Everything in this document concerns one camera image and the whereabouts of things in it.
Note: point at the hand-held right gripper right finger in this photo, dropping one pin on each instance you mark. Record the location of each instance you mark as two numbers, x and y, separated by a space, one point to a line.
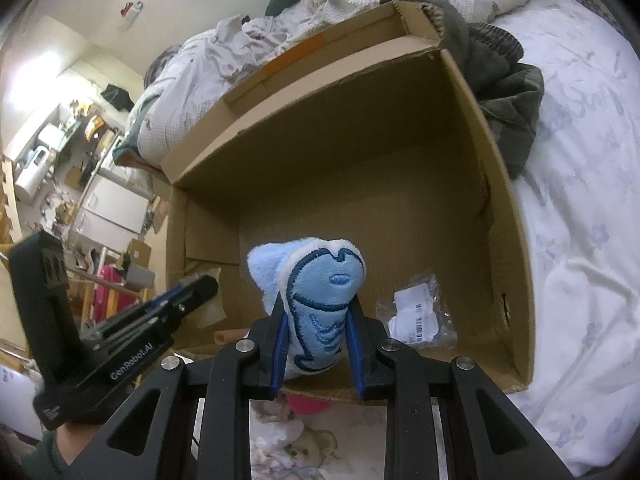
354 355

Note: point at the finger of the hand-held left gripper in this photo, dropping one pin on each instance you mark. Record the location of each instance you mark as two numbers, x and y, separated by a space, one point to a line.
165 305

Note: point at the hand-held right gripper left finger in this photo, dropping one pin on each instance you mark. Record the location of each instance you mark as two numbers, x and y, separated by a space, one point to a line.
278 355

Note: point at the light blue plush toy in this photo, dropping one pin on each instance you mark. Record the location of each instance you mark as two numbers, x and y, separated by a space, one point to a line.
320 300

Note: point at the small cardboard box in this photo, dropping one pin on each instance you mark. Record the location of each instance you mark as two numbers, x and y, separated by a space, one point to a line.
138 255

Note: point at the clear plastic bag with label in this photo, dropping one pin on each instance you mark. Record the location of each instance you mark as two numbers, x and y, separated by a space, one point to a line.
419 315

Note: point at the teddy bear printed blanket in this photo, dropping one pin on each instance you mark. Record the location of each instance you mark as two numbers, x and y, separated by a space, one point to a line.
295 440

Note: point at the white cabinet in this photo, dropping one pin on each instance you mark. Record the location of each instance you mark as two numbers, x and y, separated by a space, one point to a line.
110 205

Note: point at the white appliance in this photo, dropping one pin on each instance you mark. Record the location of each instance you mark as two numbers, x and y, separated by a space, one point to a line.
33 170

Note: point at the cluttered desk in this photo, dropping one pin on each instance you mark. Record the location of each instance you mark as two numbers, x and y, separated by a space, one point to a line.
75 130

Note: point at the white floral bed sheet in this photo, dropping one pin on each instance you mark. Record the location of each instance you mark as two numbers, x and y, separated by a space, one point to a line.
575 240

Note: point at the floral white quilt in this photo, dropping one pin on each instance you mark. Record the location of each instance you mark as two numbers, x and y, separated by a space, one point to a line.
280 35

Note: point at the dark green fleece garment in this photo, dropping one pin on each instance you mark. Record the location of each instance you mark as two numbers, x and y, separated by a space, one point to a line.
475 50

